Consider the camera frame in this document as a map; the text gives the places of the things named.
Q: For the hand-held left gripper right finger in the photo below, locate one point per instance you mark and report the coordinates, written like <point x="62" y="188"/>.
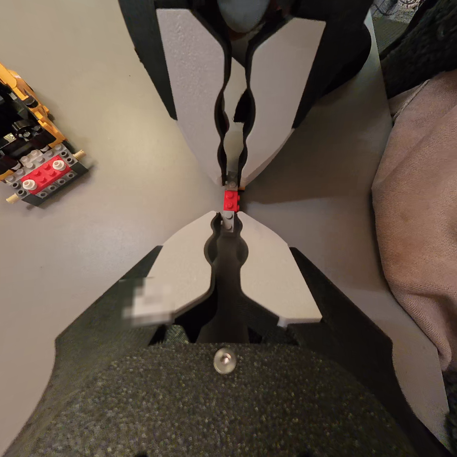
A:
<point x="278" y="278"/>

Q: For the person's pink garment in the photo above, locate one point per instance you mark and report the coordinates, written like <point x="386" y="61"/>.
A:
<point x="421" y="214"/>

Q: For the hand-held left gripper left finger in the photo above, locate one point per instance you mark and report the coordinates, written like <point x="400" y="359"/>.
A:
<point x="178" y="264"/>

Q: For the light grey lego bracket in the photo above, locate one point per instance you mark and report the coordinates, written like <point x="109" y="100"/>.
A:
<point x="227" y="223"/>

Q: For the red lego brick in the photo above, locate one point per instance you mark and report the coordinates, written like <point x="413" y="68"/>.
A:
<point x="231" y="200"/>

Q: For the yellow lego car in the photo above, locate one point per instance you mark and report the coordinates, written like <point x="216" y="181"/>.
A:
<point x="35" y="178"/>

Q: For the grey lego plate orange ends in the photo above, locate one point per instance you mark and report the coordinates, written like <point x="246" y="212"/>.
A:
<point x="231" y="185"/>

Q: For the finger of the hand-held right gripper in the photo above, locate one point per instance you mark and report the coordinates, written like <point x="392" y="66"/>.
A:
<point x="192" y="71"/>
<point x="282" y="78"/>

